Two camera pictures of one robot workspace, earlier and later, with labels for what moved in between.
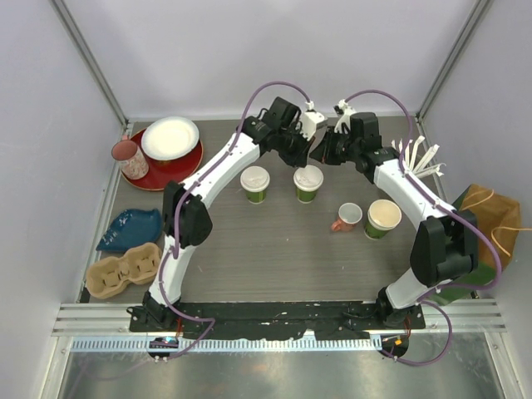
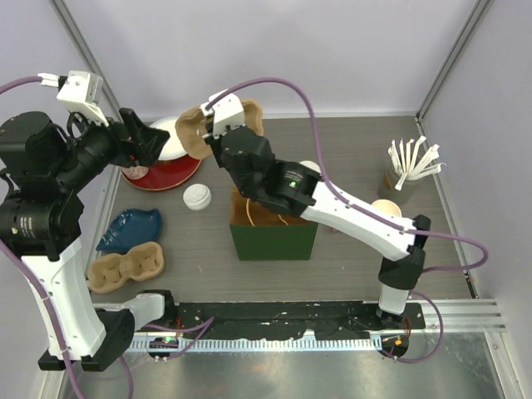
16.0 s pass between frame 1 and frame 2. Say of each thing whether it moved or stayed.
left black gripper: moved
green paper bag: moved
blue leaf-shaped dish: stayed
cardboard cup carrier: stayed
